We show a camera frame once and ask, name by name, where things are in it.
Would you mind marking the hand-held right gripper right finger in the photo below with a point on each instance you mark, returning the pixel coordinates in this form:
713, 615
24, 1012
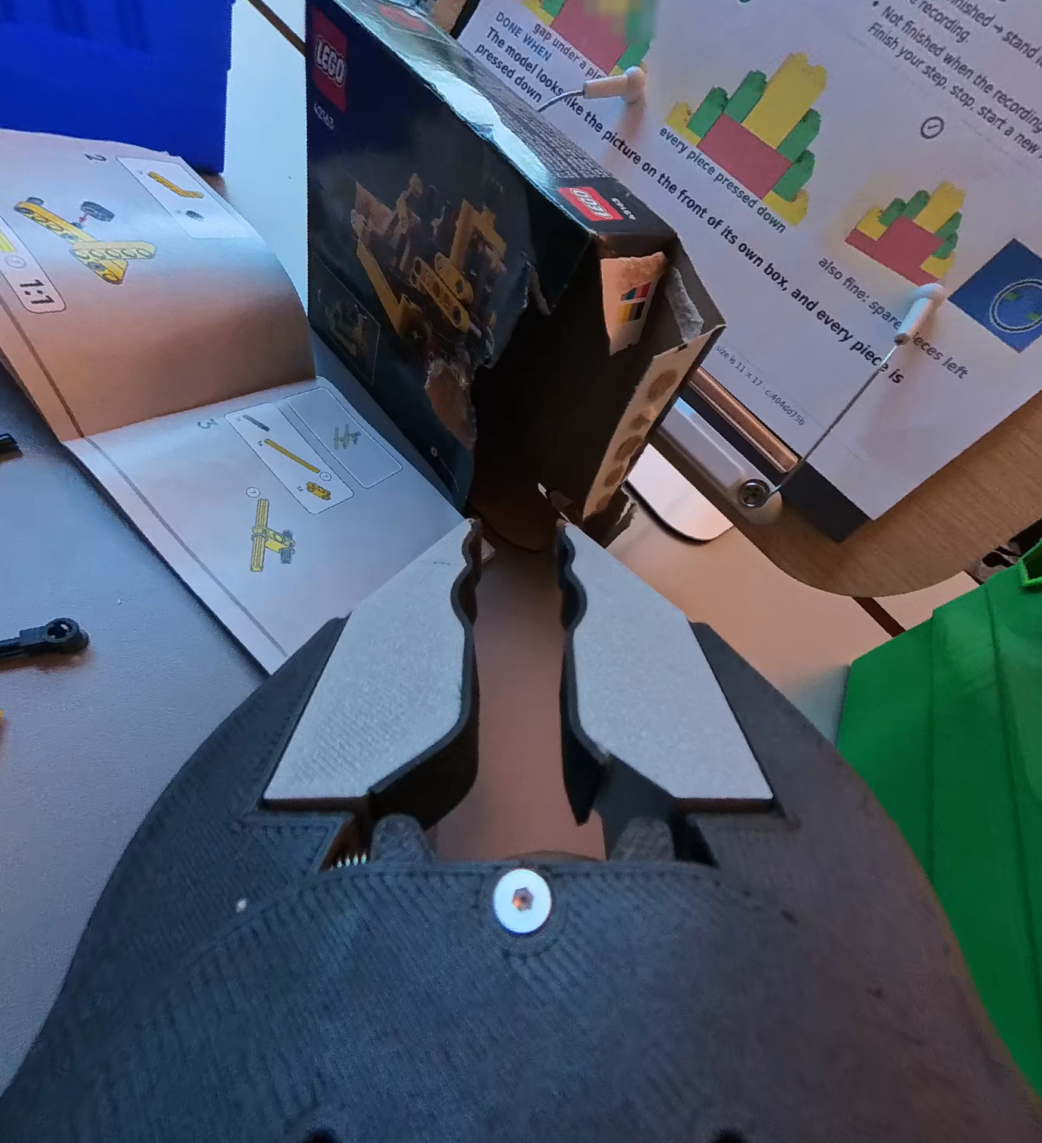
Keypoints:
655, 696

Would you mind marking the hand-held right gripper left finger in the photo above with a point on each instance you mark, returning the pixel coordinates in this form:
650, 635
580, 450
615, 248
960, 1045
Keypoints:
378, 679

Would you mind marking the black lego connector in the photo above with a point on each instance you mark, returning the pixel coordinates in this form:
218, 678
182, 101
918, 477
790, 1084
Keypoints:
48, 636

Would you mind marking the lego instruction booklet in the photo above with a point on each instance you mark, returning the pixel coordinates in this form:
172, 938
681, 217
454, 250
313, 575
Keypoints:
172, 312

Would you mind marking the black lego set box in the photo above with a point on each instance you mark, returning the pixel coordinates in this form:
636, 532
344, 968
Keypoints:
414, 223

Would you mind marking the green plastic bin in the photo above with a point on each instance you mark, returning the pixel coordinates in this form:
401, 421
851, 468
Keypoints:
976, 759

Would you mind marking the wooden display board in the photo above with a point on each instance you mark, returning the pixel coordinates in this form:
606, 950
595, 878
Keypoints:
976, 500

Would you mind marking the blue plastic bin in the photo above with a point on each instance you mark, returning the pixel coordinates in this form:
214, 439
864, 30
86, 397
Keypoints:
83, 71

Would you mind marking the silver metal bracket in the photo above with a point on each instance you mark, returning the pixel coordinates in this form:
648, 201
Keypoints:
708, 437

